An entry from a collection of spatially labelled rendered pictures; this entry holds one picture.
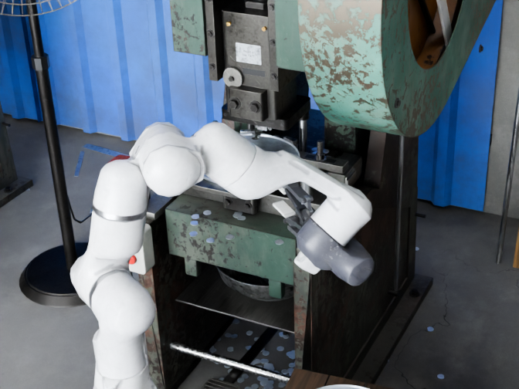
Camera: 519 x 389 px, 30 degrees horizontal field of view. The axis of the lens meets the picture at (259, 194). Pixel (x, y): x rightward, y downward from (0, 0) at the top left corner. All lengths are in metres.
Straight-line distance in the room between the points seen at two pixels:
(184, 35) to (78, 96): 2.07
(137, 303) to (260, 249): 0.64
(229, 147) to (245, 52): 0.60
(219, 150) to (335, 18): 0.35
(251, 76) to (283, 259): 0.48
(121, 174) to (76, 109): 2.66
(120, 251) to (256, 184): 0.31
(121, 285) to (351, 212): 0.50
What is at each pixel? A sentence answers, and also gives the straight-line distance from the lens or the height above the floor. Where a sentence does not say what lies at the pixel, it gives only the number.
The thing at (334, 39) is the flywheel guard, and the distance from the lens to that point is 2.00.
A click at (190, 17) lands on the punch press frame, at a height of 1.16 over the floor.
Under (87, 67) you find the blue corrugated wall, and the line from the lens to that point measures 4.43.
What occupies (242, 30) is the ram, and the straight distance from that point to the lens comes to 2.47.
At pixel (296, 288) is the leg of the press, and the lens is 2.48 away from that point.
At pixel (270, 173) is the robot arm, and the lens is 1.97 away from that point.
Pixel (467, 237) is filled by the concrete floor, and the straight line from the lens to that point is 3.73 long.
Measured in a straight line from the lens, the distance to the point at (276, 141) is 2.66.
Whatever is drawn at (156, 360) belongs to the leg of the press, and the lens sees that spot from 2.90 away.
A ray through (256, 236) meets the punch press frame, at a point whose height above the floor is 0.63.
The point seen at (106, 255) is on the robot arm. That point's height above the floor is 0.90.
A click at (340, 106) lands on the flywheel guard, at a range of 2.14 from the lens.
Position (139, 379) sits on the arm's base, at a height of 0.58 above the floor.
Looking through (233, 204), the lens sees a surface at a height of 0.67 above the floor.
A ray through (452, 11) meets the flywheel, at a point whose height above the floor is 1.13.
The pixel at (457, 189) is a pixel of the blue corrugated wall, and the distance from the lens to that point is 3.84.
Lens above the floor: 1.98
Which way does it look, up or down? 30 degrees down
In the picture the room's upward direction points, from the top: 2 degrees counter-clockwise
